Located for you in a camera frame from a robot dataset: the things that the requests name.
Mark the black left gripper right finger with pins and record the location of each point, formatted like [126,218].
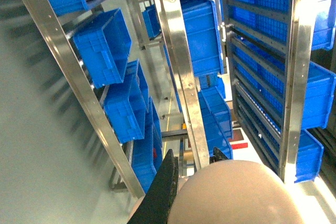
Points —
[218,156]

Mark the steel shelf rack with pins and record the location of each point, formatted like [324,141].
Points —
[284,127]

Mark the beige plastic scoop tray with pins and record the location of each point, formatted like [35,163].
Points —
[231,191]

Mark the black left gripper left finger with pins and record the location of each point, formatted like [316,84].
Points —
[157,195]

